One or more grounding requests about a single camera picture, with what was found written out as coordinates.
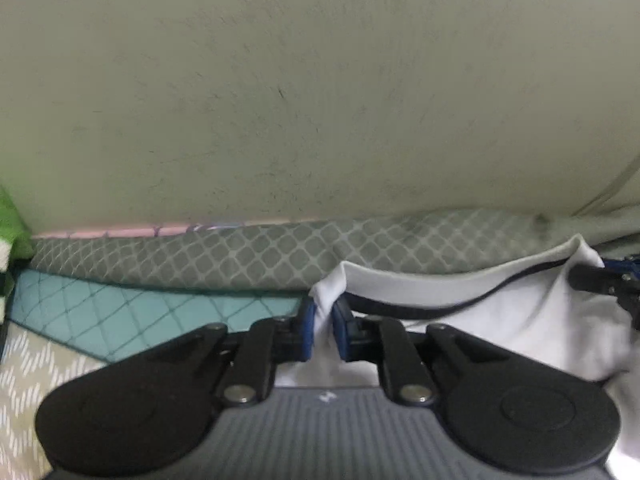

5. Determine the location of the grey quilted mattress pad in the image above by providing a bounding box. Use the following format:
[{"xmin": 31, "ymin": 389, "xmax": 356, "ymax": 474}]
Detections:
[{"xmin": 30, "ymin": 207, "xmax": 640, "ymax": 292}]

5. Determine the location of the black green striped garment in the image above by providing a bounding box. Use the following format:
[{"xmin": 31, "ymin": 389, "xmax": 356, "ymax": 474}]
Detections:
[{"xmin": 0, "ymin": 180, "xmax": 37, "ymax": 321}]

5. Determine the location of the teal quilted blanket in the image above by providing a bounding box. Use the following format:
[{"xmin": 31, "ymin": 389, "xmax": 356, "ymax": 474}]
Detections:
[{"xmin": 10, "ymin": 267, "xmax": 307, "ymax": 362}]

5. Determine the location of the white shirt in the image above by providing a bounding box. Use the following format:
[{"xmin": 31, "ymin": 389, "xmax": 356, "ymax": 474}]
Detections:
[{"xmin": 276, "ymin": 232, "xmax": 640, "ymax": 472}]

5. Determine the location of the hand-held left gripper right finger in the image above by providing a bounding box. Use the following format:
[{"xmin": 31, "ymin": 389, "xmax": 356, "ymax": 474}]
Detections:
[{"xmin": 331, "ymin": 300, "xmax": 506, "ymax": 407}]

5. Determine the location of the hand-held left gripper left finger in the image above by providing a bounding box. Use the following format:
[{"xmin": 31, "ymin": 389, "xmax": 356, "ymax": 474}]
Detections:
[{"xmin": 132, "ymin": 300, "xmax": 316, "ymax": 407}]

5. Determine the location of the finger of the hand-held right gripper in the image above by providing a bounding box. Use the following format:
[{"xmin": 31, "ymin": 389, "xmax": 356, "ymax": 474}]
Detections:
[{"xmin": 568, "ymin": 255, "xmax": 640, "ymax": 331}]

